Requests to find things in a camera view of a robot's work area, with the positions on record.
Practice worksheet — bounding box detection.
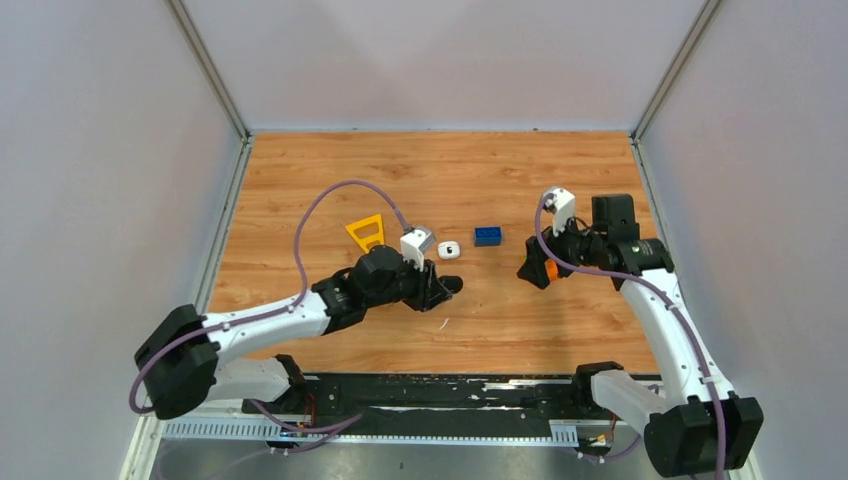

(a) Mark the yellow triangular plastic frame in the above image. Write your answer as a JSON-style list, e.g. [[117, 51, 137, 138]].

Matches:
[[345, 213, 386, 253]]

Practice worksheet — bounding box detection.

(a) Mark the white earbud charging case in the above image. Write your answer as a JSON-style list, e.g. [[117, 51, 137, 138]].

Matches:
[[437, 241, 461, 260]]

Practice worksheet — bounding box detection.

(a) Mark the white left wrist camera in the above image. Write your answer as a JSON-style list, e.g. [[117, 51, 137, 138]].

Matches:
[[400, 227, 435, 271]]

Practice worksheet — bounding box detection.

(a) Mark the black oval earbud case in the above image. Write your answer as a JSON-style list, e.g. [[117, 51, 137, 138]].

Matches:
[[439, 275, 464, 294]]

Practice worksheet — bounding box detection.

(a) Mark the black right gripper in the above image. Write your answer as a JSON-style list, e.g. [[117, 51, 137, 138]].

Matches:
[[517, 207, 605, 289]]

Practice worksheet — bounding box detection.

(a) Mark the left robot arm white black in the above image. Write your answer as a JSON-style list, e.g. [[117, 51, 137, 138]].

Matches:
[[130, 246, 464, 420]]

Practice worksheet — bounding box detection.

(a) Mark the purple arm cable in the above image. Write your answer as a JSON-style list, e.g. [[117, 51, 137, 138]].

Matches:
[[533, 193, 729, 480], [128, 179, 415, 480]]

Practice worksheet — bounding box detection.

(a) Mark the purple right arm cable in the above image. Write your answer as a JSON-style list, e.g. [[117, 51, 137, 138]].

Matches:
[[533, 193, 729, 480]]

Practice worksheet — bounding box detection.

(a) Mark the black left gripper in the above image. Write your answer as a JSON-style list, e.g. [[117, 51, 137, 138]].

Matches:
[[366, 251, 454, 313]]

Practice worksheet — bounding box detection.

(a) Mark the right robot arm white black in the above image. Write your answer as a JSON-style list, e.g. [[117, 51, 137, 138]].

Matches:
[[517, 187, 764, 478]]

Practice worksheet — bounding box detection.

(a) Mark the blue toy brick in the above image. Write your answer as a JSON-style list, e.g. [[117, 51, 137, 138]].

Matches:
[[473, 226, 503, 247]]

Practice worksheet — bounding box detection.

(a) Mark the slotted cable duct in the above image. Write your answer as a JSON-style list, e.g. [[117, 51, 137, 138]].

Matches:
[[162, 421, 580, 446]]

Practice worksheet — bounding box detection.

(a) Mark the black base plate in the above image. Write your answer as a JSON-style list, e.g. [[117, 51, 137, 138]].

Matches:
[[263, 373, 624, 439]]

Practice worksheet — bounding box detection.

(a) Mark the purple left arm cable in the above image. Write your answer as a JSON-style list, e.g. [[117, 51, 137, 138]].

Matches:
[[128, 179, 415, 480]]

